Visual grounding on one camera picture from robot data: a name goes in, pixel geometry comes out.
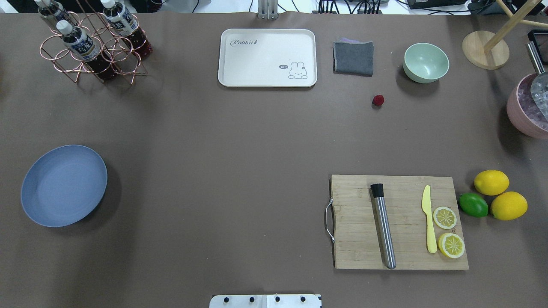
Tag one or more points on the right rear drink bottle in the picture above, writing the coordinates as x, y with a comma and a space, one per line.
125, 25

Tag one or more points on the red strawberry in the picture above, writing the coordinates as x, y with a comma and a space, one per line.
378, 100

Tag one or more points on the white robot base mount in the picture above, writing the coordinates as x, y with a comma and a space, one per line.
266, 301

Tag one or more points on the mint green bowl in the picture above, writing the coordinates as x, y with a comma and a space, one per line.
425, 63

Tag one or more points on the steel ice scoop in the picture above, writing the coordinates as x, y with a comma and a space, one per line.
539, 86

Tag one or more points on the dark tray box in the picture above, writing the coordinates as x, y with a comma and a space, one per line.
540, 40

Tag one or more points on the left rear drink bottle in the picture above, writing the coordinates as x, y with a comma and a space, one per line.
52, 12

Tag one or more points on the aluminium frame post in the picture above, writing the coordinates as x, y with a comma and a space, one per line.
268, 9

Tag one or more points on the blue round plate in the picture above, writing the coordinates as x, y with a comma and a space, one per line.
64, 186

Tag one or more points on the pink ice bowl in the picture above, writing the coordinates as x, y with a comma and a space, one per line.
520, 99

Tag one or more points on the copper wire bottle rack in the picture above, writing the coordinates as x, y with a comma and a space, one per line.
104, 44

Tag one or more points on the front drink bottle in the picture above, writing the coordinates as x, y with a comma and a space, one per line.
85, 48

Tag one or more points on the whole yellow lemon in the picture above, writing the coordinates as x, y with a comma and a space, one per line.
508, 206
491, 182

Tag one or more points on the green lime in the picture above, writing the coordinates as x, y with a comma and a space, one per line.
473, 204

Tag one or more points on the upper whole yellow lemon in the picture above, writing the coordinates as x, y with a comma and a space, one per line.
491, 182

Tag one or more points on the drink bottle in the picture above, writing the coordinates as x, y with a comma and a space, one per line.
125, 25
85, 48
52, 12

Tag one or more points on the lower lemon half slice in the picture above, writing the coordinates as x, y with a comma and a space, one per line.
451, 245

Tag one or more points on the wooden mug tree stand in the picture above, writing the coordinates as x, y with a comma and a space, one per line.
488, 50

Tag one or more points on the yellow plastic knife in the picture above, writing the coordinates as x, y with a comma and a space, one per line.
427, 210

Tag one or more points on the grey folded cloth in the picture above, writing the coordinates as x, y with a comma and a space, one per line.
354, 57

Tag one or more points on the upper lemon half slice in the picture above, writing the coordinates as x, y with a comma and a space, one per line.
444, 218

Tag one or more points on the lower whole yellow lemon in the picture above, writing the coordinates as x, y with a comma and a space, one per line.
508, 206

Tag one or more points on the lemon half slice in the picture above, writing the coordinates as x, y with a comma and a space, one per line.
444, 218
451, 245

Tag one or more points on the cream rabbit tray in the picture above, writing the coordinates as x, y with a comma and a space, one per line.
267, 58

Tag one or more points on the steel muddler black tip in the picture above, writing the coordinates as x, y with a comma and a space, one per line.
387, 250

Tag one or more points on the bamboo cutting board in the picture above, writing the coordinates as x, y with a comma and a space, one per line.
357, 236

